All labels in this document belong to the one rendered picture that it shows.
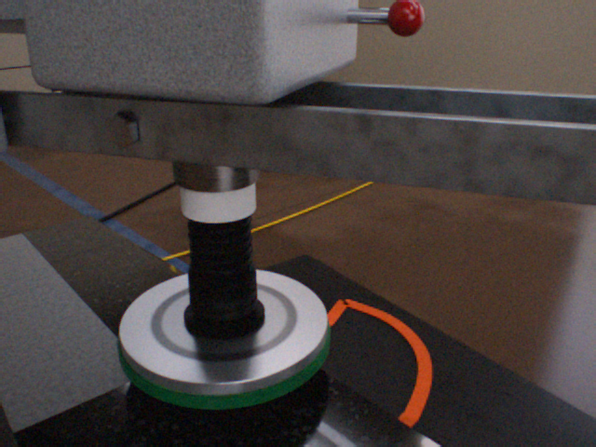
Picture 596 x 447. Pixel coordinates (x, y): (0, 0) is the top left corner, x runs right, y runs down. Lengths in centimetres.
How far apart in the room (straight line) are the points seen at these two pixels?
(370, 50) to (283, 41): 603
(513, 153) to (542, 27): 502
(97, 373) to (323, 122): 37
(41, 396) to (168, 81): 36
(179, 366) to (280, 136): 23
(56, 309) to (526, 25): 503
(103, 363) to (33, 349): 9
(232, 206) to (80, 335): 28
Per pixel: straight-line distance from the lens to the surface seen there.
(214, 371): 52
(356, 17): 52
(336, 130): 40
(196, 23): 38
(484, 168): 39
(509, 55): 553
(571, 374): 210
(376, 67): 636
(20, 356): 69
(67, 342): 70
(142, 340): 57
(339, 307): 219
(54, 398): 62
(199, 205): 50
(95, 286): 80
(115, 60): 42
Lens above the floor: 118
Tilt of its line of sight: 24 degrees down
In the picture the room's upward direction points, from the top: straight up
